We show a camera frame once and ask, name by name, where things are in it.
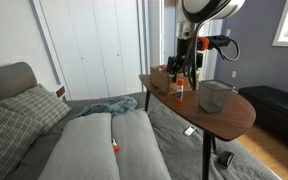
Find plaid grey pillow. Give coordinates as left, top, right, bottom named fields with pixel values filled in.
left=0, top=84, right=72, bottom=134

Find orange-capped glue bottle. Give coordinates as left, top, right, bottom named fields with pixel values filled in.
left=176, top=79, right=184, bottom=102

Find grey sofa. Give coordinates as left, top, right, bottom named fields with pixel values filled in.
left=0, top=61, right=282, bottom=180

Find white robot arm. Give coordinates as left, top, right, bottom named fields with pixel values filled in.
left=167, top=0, right=245, bottom=89

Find black bench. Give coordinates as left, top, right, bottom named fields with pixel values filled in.
left=238, top=85, right=288, bottom=145

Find round wooden side table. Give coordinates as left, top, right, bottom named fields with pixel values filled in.
left=139, top=75, right=256, bottom=180

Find small glue stick on sofa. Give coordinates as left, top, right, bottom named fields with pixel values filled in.
left=111, top=138, right=119, bottom=152

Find cardboard box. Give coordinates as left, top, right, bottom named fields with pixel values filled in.
left=150, top=65, right=199, bottom=95

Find teal crumpled blanket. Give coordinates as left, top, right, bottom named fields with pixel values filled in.
left=75, top=96, right=138, bottom=117

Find white closet doors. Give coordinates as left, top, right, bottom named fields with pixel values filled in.
left=31, top=0, right=150, bottom=100

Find white remote on rug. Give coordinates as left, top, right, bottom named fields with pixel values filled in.
left=184, top=125, right=196, bottom=136

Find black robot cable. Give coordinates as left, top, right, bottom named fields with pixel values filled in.
left=183, top=19, right=242, bottom=91

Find black object on floor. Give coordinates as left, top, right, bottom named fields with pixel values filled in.
left=217, top=151, right=234, bottom=168

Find grey mesh basket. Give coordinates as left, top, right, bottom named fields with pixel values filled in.
left=198, top=80, right=234, bottom=113

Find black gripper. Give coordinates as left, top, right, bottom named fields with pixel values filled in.
left=167, top=38, right=203, bottom=84

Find light grey cushion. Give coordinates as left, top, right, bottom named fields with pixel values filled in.
left=112, top=109, right=171, bottom=180
left=38, top=113, right=120, bottom=180

